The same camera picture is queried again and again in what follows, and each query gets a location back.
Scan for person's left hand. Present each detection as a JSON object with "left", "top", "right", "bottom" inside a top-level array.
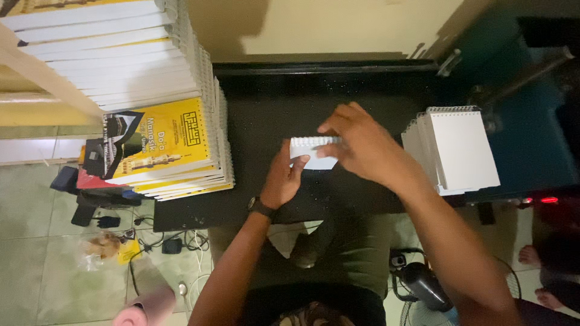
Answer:
[{"left": 260, "top": 139, "right": 311, "bottom": 211}]

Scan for person's right hand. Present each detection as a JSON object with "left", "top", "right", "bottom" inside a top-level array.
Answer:
[{"left": 315, "top": 102, "right": 424, "bottom": 196}]

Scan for small white spiral notepad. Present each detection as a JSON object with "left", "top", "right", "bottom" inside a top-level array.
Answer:
[{"left": 289, "top": 135, "right": 343, "bottom": 171}]

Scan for black wristwatch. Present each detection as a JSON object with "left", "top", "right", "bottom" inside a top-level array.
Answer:
[{"left": 247, "top": 196, "right": 277, "bottom": 221}]

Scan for stack of white spiral notepads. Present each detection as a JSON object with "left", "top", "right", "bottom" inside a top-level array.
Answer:
[{"left": 401, "top": 105, "right": 502, "bottom": 197}]

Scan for person's green trousers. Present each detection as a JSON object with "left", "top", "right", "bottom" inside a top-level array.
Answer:
[{"left": 208, "top": 213, "right": 395, "bottom": 299}]

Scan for black power adapter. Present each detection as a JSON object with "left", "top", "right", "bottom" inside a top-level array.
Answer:
[{"left": 161, "top": 237, "right": 183, "bottom": 255}]

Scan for stack of yellow spiral booklets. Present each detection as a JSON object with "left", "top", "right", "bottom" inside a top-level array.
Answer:
[{"left": 0, "top": 0, "right": 235, "bottom": 203}]

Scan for black electric fan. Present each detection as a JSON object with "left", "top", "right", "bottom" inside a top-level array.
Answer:
[{"left": 389, "top": 247, "right": 523, "bottom": 326}]

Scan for yellow packet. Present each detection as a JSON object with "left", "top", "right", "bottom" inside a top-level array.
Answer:
[{"left": 117, "top": 238, "right": 143, "bottom": 266}]

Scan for teal binding machine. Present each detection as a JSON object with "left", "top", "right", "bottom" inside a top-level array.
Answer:
[{"left": 433, "top": 0, "right": 580, "bottom": 204}]

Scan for pink roll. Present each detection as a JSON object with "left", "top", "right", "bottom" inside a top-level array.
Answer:
[{"left": 112, "top": 284, "right": 177, "bottom": 326}]

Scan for red book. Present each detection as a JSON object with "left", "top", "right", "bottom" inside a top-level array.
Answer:
[{"left": 76, "top": 167, "right": 128, "bottom": 191}]

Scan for clear plastic snack bag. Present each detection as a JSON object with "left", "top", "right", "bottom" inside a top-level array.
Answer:
[{"left": 78, "top": 231, "right": 124, "bottom": 273}]

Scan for black box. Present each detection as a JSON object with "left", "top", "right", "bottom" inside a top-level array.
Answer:
[{"left": 71, "top": 203, "right": 98, "bottom": 228}]

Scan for white cable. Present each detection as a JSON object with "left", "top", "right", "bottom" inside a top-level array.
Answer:
[{"left": 186, "top": 229, "right": 212, "bottom": 313}]

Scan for black cable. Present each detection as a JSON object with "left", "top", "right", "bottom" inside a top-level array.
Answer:
[{"left": 129, "top": 216, "right": 210, "bottom": 297}]

